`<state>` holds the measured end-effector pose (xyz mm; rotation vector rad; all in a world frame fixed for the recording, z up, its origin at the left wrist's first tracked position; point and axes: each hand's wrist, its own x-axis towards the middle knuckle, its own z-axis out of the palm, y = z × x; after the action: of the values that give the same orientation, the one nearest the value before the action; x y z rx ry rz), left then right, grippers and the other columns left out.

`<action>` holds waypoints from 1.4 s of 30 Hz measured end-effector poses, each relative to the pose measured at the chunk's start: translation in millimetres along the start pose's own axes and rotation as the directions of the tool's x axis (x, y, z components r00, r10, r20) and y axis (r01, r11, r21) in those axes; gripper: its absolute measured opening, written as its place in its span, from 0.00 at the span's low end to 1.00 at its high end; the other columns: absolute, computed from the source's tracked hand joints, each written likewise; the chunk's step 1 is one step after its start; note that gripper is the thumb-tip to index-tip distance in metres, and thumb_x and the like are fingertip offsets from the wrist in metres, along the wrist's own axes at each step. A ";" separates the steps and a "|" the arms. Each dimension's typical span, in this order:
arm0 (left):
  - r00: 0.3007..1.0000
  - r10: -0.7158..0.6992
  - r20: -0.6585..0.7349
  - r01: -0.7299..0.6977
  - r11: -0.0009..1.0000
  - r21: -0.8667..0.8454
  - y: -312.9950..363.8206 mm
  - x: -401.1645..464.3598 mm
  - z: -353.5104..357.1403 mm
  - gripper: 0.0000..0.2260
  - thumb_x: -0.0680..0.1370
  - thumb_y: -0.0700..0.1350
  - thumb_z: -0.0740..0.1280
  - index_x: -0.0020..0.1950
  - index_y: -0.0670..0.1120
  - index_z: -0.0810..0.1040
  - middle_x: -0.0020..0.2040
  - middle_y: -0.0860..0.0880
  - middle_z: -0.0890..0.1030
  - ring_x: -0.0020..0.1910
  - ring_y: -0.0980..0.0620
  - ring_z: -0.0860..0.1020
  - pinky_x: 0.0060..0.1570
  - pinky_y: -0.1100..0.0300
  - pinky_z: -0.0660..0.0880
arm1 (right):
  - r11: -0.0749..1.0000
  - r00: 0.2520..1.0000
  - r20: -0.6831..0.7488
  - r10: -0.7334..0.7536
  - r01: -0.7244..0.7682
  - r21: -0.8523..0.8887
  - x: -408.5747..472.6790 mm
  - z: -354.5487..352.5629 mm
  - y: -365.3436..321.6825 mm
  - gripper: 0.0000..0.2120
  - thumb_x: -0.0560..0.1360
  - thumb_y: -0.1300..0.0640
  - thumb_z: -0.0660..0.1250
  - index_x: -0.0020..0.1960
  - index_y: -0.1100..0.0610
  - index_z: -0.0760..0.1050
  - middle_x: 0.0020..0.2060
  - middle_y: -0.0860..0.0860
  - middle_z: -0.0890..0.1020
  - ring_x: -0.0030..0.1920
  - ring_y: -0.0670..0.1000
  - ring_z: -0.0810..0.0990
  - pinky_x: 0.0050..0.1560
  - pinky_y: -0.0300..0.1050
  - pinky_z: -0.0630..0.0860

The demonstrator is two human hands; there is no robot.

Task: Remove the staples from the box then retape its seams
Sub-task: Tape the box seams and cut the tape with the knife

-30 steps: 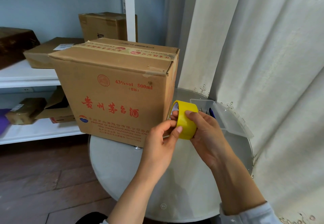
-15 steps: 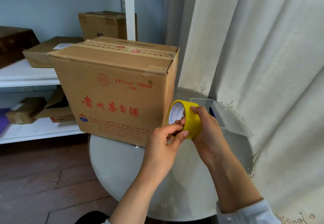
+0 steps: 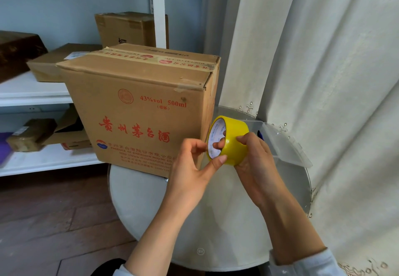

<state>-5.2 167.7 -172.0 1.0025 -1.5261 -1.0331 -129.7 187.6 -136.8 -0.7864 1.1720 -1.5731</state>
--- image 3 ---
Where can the small taped brown parcel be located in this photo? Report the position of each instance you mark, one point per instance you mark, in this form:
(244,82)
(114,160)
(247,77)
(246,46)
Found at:
(29,135)

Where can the person's left forearm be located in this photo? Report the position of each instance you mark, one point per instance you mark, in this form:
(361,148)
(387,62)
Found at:
(156,241)

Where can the open cardboard box red print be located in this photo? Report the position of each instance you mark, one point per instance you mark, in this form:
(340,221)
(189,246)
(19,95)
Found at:
(74,138)

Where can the silver table mount disc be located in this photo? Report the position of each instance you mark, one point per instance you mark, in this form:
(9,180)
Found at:
(200,251)

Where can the person's right forearm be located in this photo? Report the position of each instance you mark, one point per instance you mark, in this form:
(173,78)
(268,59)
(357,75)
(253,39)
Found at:
(293,238)

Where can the white wall socket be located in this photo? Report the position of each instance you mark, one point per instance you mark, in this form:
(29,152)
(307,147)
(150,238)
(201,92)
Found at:
(32,108)

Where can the white metal shelf unit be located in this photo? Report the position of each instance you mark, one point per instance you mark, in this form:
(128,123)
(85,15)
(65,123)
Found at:
(31,93)

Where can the person's right hand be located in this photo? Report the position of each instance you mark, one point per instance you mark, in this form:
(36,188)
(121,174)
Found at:
(262,176)

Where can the yellow tape roll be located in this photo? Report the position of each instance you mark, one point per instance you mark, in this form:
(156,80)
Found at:
(233,126)

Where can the brown cardboard box red print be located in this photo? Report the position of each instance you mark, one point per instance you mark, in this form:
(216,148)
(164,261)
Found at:
(124,98)

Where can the upright small cardboard box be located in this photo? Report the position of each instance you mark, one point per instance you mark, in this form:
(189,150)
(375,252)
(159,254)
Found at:
(124,29)

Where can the white curtain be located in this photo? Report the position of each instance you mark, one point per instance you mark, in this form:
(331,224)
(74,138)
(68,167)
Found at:
(327,66)

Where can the person's left hand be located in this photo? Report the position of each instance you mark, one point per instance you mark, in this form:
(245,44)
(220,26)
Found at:
(184,185)

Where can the flat brown box white label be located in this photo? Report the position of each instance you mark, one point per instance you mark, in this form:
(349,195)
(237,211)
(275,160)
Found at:
(46,70)

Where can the clear plastic lid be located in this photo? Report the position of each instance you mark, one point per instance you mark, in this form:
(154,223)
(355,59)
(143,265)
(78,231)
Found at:
(286,148)

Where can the dark brown flat box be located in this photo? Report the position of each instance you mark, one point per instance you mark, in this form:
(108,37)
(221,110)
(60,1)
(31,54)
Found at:
(18,51)

